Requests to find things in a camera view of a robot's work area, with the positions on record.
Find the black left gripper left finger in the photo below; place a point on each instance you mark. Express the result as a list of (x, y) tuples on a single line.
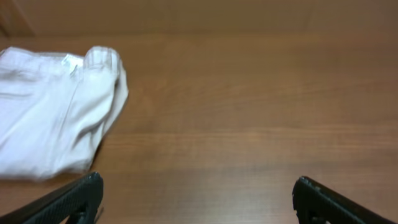
[(77, 202)]

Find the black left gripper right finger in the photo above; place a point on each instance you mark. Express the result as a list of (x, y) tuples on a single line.
[(315, 203)]

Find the beige shorts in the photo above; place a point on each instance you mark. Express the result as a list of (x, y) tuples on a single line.
[(56, 108)]

